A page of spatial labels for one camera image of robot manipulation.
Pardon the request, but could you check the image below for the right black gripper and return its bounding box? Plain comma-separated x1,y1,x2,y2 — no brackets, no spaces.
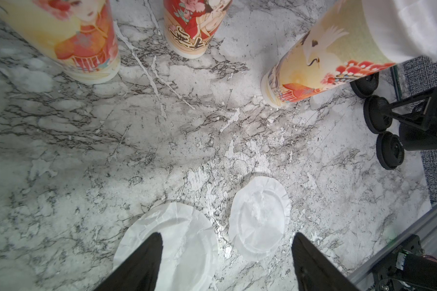
387,87,437,137

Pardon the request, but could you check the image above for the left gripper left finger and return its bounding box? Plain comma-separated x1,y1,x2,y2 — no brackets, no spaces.
95,232,163,291

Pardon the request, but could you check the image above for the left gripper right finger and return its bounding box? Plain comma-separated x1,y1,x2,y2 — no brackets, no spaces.
291,232,357,291

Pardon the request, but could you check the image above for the black cup lid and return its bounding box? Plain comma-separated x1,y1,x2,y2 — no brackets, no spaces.
363,95,393,134
376,132,405,170
350,73,379,99

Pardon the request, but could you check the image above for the yellow patterned paper cup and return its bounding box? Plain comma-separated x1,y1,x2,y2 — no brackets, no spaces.
0,0,121,85

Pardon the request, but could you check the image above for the red patterned paper cup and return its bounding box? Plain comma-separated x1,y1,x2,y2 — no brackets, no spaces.
163,0,233,59

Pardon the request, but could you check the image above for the translucent leak-proof paper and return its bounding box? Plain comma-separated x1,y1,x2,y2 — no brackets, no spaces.
228,177,291,262
113,202,218,291
362,0,437,63

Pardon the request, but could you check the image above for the black mug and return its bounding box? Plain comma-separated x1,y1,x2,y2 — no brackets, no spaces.
399,123,437,151

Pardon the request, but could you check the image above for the green handled fork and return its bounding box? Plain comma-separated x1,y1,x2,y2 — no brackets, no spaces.
390,65,403,101

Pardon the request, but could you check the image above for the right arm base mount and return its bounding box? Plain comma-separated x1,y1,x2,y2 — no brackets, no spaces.
372,235,437,291

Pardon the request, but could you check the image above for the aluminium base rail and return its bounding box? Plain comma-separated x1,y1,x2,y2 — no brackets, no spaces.
348,204,437,291

